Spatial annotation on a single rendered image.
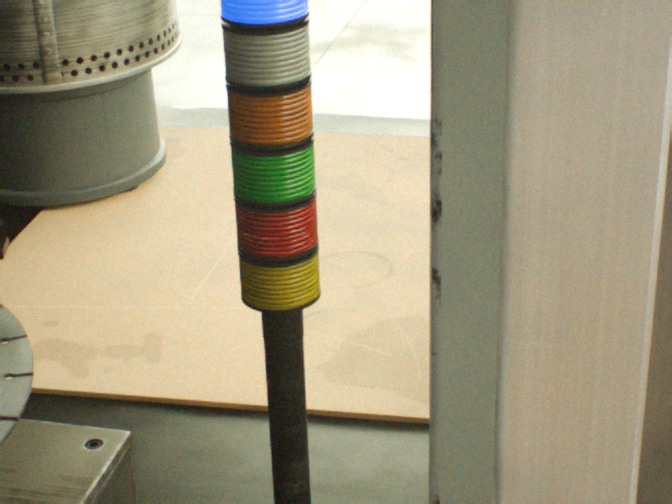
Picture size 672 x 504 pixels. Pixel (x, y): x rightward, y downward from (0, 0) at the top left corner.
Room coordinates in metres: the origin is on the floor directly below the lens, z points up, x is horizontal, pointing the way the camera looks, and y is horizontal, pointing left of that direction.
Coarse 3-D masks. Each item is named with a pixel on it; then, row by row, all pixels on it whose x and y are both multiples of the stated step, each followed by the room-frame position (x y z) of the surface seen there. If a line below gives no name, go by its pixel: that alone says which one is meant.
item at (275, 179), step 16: (304, 144) 0.61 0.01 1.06; (240, 160) 0.61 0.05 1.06; (256, 160) 0.60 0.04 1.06; (272, 160) 0.60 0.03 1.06; (288, 160) 0.60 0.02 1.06; (304, 160) 0.61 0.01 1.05; (240, 176) 0.61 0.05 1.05; (256, 176) 0.60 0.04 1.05; (272, 176) 0.60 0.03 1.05; (288, 176) 0.60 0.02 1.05; (304, 176) 0.61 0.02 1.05; (240, 192) 0.61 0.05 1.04; (256, 192) 0.60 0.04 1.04; (272, 192) 0.60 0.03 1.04; (288, 192) 0.60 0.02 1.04; (304, 192) 0.61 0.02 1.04
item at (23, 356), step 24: (0, 312) 0.65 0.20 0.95; (0, 336) 0.62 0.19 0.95; (24, 336) 0.62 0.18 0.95; (0, 360) 0.59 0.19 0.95; (24, 360) 0.59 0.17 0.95; (0, 384) 0.57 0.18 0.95; (24, 384) 0.57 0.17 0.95; (0, 408) 0.54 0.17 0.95; (24, 408) 0.55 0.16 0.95; (0, 432) 0.52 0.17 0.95
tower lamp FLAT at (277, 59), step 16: (224, 32) 0.61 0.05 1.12; (240, 32) 0.60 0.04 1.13; (256, 32) 0.60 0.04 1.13; (272, 32) 0.60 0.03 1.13; (288, 32) 0.60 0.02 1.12; (304, 32) 0.61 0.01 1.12; (224, 48) 0.62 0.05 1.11; (240, 48) 0.60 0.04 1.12; (256, 48) 0.60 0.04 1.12; (272, 48) 0.60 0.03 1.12; (288, 48) 0.60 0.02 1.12; (304, 48) 0.61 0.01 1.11; (240, 64) 0.60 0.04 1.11; (256, 64) 0.60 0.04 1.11; (272, 64) 0.60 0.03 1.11; (288, 64) 0.60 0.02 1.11; (304, 64) 0.61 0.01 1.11; (240, 80) 0.60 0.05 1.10; (256, 80) 0.60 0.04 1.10; (272, 80) 0.60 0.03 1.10; (288, 80) 0.60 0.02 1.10; (304, 80) 0.61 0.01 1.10
